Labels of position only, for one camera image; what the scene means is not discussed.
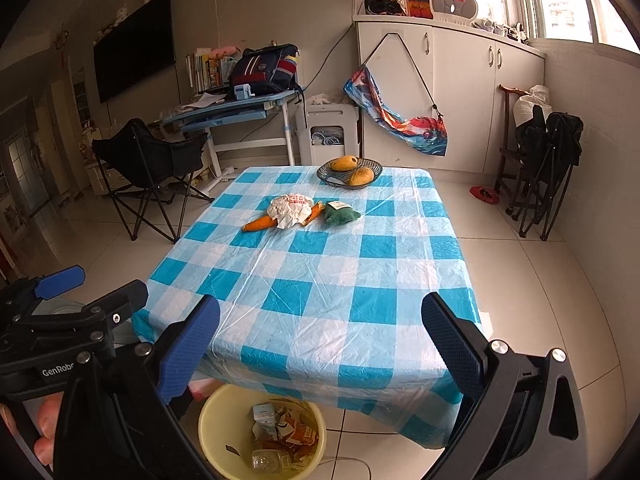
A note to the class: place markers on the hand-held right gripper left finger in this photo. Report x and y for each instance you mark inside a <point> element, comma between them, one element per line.
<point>190,345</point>

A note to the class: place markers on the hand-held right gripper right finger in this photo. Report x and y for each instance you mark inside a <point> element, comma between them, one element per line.
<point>452,347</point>

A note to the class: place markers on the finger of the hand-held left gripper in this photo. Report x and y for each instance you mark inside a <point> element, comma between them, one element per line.
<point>115,302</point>
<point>57,282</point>

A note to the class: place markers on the yellow plastic basin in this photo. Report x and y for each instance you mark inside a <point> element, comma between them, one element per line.
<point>215,435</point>

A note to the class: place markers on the red snack packet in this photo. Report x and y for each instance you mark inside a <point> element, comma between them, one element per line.
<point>300,432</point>

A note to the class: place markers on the clear plastic bottle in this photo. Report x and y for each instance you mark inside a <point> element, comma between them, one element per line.
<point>272,460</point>

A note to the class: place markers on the person's left hand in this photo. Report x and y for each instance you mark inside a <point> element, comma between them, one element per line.
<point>50,415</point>

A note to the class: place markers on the white television stand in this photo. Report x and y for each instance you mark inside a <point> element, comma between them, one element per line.
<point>102,177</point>

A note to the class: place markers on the orange carrot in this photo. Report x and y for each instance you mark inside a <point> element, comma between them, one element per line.
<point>260,224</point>

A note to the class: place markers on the blue checkered tablecloth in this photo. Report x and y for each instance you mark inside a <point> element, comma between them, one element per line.
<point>325,285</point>

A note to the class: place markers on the black folding camping chair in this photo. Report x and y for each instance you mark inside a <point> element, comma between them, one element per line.
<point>145,157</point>

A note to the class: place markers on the red slipper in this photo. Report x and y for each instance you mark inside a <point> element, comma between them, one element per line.
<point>484,194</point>

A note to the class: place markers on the white paper wrapper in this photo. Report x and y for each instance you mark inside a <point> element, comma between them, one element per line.
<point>290,210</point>

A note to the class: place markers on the green plush toy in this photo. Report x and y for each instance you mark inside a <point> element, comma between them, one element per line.
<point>342,214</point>

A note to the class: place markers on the yellow mango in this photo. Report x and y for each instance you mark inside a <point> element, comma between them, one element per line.
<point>361,176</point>
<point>342,163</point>

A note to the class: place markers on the dark wooden chair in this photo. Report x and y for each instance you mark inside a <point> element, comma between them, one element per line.
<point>505,160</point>

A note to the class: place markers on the woven fruit basket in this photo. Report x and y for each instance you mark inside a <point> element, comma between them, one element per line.
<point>332,176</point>

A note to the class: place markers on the colourful printed hanging bag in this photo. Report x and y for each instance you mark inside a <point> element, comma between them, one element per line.
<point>415,132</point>

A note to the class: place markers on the blue study desk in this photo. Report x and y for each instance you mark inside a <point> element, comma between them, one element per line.
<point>225,110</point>

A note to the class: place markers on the red hanging ornament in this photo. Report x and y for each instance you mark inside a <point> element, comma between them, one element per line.
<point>61,42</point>

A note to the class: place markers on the blue pencil sharpener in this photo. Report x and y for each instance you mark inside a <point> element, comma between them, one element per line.
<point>243,92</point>

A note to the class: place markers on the row of books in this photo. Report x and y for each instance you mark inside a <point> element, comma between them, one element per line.
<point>200,70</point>

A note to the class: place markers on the white plastic bag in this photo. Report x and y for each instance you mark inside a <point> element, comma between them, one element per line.
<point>532,102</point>

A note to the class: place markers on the white cabinet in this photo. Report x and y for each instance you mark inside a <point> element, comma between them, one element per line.
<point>470,90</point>

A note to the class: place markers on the pink plush toy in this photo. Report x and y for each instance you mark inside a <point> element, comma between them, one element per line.
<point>222,52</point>

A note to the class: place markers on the dark blue striped backpack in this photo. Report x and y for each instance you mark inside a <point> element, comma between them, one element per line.
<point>265,70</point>

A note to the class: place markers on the row of small shoes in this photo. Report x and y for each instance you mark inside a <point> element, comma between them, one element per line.
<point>500,29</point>

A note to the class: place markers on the white grey child seat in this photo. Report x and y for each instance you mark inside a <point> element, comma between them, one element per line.
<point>452,7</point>

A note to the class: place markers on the colourful picture board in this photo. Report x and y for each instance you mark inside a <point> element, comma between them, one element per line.
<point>418,5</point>

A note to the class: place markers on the black shoes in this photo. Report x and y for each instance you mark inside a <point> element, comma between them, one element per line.
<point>382,6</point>

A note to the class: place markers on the window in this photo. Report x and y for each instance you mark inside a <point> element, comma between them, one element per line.
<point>565,5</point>

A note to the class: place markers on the black wall television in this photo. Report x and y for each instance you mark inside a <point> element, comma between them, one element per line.
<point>135,50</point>

